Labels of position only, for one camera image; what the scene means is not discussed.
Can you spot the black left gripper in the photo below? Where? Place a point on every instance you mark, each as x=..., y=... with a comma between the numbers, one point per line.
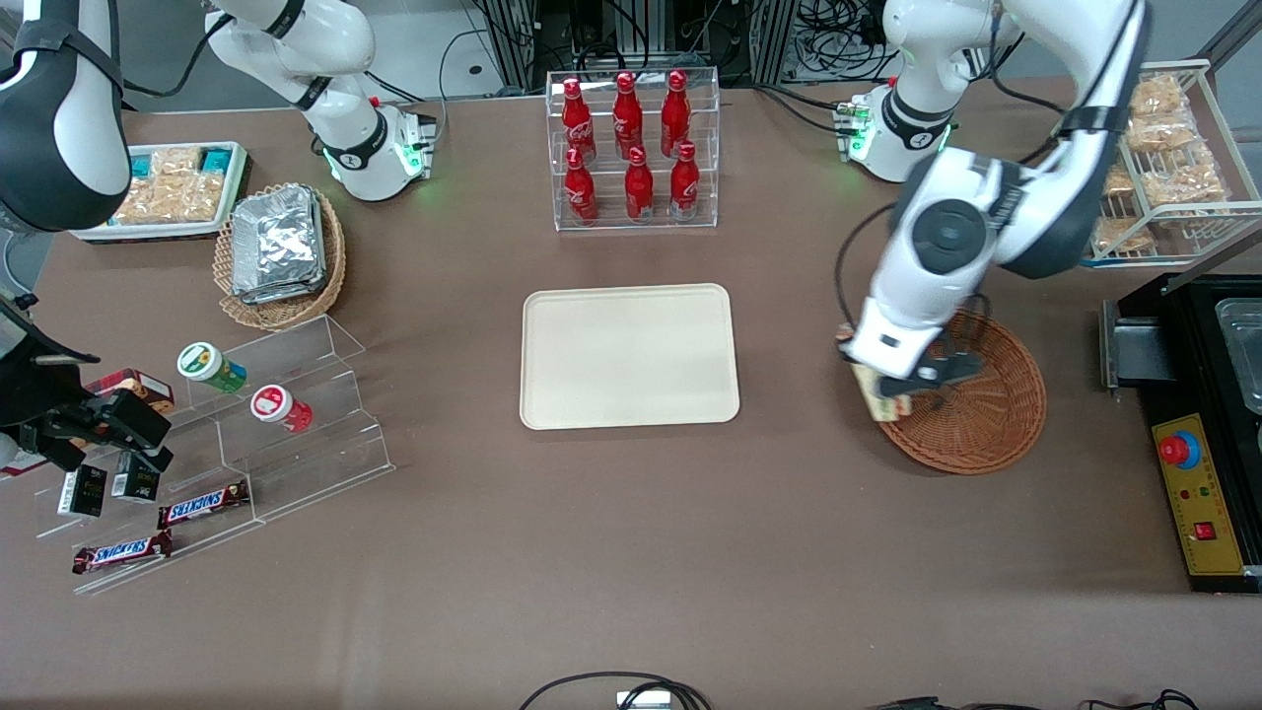
x=960, y=365

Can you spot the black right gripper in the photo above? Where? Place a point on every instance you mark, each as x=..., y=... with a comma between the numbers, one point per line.
x=37, y=391

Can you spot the triangle sandwich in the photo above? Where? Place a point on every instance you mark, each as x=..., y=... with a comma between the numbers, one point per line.
x=879, y=399

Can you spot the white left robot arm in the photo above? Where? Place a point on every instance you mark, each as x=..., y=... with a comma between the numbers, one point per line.
x=946, y=237

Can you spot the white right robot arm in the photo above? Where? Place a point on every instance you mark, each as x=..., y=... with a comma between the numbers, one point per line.
x=345, y=49

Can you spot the brown wicker basket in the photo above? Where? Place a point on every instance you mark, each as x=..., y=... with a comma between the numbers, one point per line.
x=986, y=424

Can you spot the light wicker basket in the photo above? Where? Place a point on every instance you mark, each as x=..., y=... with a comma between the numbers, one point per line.
x=281, y=314

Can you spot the white snack tray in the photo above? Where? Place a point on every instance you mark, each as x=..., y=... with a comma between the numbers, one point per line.
x=158, y=232

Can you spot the beige plastic tray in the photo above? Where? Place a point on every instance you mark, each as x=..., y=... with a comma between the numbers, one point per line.
x=629, y=357

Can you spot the small black box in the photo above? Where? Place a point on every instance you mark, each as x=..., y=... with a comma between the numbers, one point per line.
x=136, y=481
x=83, y=490

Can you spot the red brown carton box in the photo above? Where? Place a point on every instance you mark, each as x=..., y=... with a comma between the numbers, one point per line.
x=138, y=383

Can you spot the snickers chocolate bar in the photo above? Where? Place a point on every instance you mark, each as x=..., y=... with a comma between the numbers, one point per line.
x=120, y=553
x=202, y=505

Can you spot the green lidded cup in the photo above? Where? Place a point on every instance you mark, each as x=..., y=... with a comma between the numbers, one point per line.
x=209, y=365

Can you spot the red lidded cup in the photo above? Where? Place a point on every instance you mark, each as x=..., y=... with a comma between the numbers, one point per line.
x=278, y=406

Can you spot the clear acrylic step display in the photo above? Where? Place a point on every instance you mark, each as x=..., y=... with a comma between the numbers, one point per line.
x=315, y=463

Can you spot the silver foil pack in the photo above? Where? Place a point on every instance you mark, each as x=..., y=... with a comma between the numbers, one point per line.
x=286, y=294
x=279, y=237

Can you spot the bagged pastry snack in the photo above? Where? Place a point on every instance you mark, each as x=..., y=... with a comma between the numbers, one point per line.
x=1118, y=180
x=1163, y=135
x=1158, y=97
x=1188, y=177
x=1122, y=235

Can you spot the cracker snack pack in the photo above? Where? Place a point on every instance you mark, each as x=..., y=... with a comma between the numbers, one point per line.
x=173, y=200
x=175, y=163

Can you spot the red emergency stop button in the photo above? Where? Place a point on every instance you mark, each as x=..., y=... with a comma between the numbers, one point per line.
x=1177, y=450

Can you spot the teal snack pack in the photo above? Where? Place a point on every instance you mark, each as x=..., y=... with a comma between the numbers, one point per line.
x=217, y=158
x=143, y=166

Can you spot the red cola bottle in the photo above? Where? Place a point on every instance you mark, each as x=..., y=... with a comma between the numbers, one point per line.
x=578, y=123
x=628, y=118
x=685, y=185
x=639, y=189
x=581, y=192
x=675, y=116

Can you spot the black control box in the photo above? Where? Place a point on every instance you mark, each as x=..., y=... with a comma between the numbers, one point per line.
x=1203, y=493

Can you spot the clear acrylic bottle rack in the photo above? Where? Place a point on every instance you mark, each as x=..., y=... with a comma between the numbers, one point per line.
x=636, y=225

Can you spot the clear metal pan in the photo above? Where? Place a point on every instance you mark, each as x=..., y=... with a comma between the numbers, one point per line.
x=1242, y=355

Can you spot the small silver connector box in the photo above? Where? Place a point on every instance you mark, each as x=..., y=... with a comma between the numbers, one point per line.
x=643, y=700

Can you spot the aluminium frame post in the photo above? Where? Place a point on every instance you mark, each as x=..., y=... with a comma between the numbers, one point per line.
x=513, y=44
x=774, y=39

